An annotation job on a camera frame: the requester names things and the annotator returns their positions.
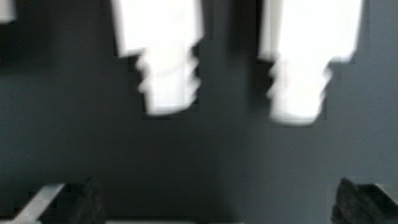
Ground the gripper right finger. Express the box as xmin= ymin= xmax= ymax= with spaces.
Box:
xmin=331 ymin=178 xmax=398 ymax=224

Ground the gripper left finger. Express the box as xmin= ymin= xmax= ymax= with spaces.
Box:
xmin=11 ymin=178 xmax=107 ymax=224

